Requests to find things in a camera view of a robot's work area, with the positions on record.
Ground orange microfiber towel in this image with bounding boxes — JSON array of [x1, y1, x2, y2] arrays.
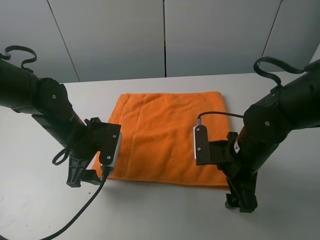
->
[[109, 91, 231, 189]]

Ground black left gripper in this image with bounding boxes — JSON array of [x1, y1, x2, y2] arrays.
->
[[65, 116, 105, 188]]

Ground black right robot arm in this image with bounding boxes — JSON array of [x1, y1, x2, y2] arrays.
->
[[209, 57, 320, 213]]

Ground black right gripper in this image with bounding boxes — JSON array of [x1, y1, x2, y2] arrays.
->
[[209, 132, 258, 213]]

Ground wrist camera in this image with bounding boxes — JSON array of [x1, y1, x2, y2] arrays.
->
[[193, 118, 211, 166], [98, 123, 122, 169]]

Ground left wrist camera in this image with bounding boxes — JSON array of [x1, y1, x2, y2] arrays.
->
[[98, 123, 122, 169]]

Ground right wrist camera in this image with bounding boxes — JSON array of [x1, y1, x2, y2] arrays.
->
[[193, 118, 211, 166]]

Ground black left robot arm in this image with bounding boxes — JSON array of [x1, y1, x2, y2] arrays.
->
[[0, 45, 104, 188]]

